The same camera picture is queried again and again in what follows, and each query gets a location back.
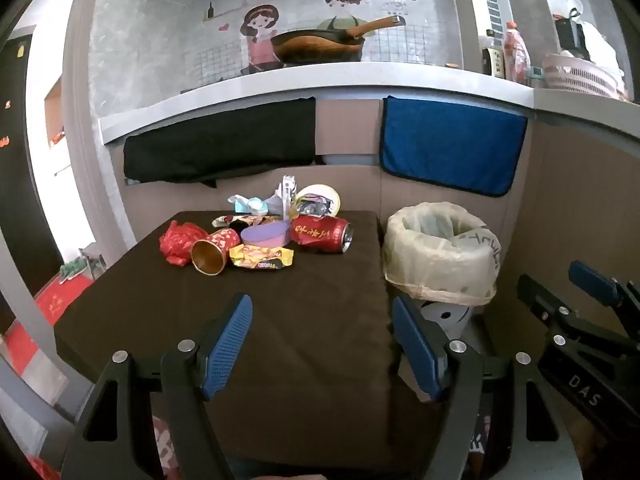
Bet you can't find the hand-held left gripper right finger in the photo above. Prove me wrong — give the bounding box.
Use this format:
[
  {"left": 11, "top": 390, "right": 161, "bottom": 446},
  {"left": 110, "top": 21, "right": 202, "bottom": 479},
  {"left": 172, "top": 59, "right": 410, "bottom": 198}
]
[{"left": 391, "top": 296, "right": 583, "bottom": 480}]

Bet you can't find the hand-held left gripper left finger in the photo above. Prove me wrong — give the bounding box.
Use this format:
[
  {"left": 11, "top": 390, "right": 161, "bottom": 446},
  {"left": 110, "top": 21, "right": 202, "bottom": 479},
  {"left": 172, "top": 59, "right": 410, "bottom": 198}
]
[{"left": 60, "top": 294, "right": 253, "bottom": 480}]

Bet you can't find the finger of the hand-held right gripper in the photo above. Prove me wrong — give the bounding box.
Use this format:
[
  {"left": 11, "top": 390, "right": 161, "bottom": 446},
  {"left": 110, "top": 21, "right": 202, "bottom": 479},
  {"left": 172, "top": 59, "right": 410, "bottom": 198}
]
[
  {"left": 569, "top": 260, "right": 640, "bottom": 313},
  {"left": 516, "top": 274, "right": 583, "bottom": 333}
]

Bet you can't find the yellow snack wrapper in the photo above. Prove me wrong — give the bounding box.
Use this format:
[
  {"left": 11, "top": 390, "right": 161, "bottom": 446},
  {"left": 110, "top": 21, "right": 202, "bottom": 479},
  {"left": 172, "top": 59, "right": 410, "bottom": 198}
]
[{"left": 229, "top": 244, "right": 295, "bottom": 271}]

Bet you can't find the translucent bin liner bag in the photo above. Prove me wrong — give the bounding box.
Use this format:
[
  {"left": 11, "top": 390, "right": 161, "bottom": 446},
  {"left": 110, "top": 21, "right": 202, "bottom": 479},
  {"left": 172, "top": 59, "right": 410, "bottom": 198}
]
[{"left": 382, "top": 201, "right": 502, "bottom": 307}]

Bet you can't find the red paper cup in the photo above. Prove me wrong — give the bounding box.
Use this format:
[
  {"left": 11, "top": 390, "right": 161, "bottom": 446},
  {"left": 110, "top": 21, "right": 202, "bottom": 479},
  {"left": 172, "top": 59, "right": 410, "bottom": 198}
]
[{"left": 191, "top": 227, "right": 241, "bottom": 277}]

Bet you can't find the red plastic bag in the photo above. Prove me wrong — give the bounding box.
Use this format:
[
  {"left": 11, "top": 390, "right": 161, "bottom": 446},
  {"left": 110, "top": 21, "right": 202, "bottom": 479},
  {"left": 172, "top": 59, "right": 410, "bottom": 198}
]
[{"left": 159, "top": 220, "right": 208, "bottom": 266}]

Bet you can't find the purple plastic packet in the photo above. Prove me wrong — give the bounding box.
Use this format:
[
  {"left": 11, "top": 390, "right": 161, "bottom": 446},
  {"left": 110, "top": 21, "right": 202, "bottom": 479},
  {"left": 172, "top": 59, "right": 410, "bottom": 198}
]
[{"left": 240, "top": 222, "right": 292, "bottom": 248}]

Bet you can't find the colourful candy wrapper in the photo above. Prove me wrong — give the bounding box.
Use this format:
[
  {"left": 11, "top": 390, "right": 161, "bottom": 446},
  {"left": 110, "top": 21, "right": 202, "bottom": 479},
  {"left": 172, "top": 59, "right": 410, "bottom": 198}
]
[{"left": 212, "top": 214, "right": 281, "bottom": 228}]

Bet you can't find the red drink can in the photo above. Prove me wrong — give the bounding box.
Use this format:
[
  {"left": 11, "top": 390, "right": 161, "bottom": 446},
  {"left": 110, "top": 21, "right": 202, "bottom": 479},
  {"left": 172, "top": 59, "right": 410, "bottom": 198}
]
[{"left": 290, "top": 215, "right": 354, "bottom": 255}]

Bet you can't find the blue white wrapper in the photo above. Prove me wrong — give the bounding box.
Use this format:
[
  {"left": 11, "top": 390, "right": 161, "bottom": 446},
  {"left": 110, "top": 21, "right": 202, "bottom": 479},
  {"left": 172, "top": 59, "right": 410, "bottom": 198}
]
[{"left": 227, "top": 194, "right": 281, "bottom": 216}]

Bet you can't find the white round lid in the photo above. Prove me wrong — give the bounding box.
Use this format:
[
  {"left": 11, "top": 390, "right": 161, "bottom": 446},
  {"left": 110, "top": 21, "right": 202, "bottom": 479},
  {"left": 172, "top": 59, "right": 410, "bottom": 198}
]
[{"left": 295, "top": 184, "right": 342, "bottom": 216}]

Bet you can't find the red floor mat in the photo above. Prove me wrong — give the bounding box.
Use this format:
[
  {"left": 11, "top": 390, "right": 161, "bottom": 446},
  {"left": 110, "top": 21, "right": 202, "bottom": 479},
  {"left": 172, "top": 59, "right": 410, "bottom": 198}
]
[{"left": 32, "top": 277, "right": 96, "bottom": 328}]

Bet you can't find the blue towel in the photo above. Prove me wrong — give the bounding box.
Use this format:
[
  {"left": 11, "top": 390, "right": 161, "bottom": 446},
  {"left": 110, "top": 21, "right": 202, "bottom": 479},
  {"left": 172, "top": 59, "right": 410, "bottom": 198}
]
[{"left": 379, "top": 95, "right": 529, "bottom": 197}]

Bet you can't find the black cloth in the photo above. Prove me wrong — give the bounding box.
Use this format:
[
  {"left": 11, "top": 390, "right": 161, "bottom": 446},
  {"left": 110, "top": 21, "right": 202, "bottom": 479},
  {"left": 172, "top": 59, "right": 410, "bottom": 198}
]
[{"left": 122, "top": 97, "right": 318, "bottom": 188}]

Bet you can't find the pink plastic basket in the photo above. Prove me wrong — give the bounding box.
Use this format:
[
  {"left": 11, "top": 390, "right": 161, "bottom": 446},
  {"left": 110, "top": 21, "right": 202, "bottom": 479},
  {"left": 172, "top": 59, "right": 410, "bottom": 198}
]
[{"left": 541, "top": 52, "right": 626, "bottom": 101}]

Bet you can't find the white plastic bag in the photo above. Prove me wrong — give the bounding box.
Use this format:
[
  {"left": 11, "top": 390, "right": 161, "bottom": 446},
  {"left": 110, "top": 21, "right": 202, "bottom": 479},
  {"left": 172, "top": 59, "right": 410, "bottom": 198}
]
[{"left": 575, "top": 0, "right": 621, "bottom": 68}]

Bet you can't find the dark sauce bottle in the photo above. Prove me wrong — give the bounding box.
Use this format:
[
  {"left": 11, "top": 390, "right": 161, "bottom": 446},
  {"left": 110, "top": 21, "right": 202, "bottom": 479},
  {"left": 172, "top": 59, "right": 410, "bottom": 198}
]
[{"left": 481, "top": 30, "right": 507, "bottom": 80}]

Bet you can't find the black bag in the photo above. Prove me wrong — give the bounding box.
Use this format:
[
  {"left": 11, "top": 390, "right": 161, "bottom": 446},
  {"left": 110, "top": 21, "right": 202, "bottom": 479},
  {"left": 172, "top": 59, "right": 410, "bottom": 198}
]
[{"left": 554, "top": 6, "right": 588, "bottom": 58}]

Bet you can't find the grey kitchen counter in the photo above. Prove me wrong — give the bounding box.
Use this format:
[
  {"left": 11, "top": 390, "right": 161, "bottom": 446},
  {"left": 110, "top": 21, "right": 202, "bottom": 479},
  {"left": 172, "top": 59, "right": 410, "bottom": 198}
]
[{"left": 99, "top": 60, "right": 640, "bottom": 146}]

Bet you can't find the black refrigerator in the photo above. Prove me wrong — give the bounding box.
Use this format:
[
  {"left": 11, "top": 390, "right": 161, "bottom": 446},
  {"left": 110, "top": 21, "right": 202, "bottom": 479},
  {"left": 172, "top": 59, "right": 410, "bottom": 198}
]
[{"left": 0, "top": 32, "right": 63, "bottom": 306}]

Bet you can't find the brown wok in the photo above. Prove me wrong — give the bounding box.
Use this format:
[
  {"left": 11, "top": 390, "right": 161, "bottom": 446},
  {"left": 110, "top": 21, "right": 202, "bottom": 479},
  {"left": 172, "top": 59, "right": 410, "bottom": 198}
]
[{"left": 270, "top": 16, "right": 405, "bottom": 66}]

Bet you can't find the cartoon wall sticker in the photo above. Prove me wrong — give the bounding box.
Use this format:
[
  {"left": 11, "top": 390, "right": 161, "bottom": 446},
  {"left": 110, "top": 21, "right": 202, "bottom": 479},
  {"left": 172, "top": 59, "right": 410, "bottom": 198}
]
[{"left": 202, "top": 0, "right": 423, "bottom": 73}]

